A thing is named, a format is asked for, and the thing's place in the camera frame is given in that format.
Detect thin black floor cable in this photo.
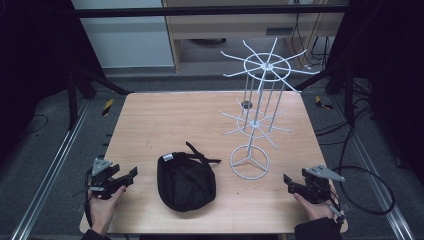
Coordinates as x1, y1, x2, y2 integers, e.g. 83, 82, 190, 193
20, 113, 50, 137

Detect black metal stand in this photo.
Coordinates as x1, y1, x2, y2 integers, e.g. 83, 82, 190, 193
65, 64, 135, 132
294, 65, 357, 127

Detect hanging black desk cables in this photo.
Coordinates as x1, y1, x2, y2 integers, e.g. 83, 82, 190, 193
290, 12, 332, 69

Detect white wire display rack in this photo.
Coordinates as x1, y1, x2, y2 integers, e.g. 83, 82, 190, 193
219, 37, 321, 181

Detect black horizontal frame bar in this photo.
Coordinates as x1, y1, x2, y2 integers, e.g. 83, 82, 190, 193
74, 4, 350, 19

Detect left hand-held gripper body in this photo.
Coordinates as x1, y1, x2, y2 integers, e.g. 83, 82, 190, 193
87, 157, 123, 201

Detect black curtain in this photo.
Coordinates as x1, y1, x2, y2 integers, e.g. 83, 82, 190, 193
0, 0, 105, 164
327, 0, 424, 186

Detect yellow black tape strip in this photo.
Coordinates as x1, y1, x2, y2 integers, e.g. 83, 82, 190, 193
101, 98, 115, 117
314, 95, 335, 111

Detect black floor cables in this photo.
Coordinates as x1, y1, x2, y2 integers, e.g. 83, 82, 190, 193
314, 79, 376, 168

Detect aluminium floor rail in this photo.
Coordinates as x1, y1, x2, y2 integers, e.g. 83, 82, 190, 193
332, 95, 416, 240
10, 99, 92, 240

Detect light wooden desk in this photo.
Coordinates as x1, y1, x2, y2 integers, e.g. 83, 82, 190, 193
161, 0, 350, 73

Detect person's left hand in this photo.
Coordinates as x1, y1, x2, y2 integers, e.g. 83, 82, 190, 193
88, 184, 128, 236

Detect person's right hand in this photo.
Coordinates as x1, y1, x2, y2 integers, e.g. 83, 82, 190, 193
292, 193, 337, 222

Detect right hand-held gripper cable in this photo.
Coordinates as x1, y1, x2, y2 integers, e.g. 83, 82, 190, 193
327, 194, 347, 225

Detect left hand-held gripper cable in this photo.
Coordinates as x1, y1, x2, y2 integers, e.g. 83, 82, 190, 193
83, 168, 95, 229

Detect white cabinet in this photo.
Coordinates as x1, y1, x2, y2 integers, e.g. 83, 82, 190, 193
70, 0, 176, 70

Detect hand-held gripper cable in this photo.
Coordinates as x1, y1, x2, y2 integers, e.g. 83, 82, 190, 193
327, 194, 347, 225
83, 168, 95, 229

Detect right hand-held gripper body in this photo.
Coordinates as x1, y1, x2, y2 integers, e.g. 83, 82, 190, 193
301, 164, 346, 205

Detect black looped floor cable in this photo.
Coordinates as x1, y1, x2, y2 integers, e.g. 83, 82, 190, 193
337, 165, 397, 216

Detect black cap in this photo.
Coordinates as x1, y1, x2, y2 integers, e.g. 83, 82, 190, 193
156, 141, 223, 213

